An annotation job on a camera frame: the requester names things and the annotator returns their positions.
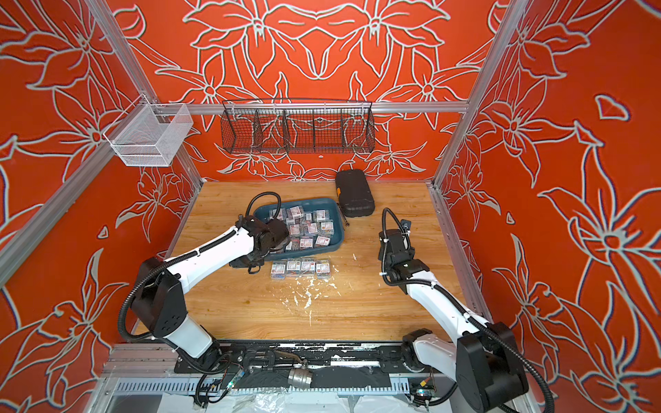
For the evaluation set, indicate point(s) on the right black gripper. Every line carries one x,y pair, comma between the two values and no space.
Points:
385,253

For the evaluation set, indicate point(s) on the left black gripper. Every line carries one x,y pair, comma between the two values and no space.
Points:
242,263

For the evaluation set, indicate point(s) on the removed paper clip box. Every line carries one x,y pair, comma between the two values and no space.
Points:
308,267
293,268
278,270

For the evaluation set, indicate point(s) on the blue plastic storage tray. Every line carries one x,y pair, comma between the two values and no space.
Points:
306,218

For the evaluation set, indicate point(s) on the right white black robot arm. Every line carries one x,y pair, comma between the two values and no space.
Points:
480,357

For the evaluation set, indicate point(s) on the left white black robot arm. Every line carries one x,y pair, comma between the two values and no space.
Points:
156,306

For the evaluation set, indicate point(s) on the black tool case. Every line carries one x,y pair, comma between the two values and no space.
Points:
355,198

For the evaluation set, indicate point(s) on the black wire wall basket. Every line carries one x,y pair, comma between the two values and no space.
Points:
303,126

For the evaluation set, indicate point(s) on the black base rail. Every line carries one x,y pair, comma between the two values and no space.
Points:
334,365

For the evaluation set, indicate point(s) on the white wire wall basket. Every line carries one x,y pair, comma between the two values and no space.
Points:
149,134

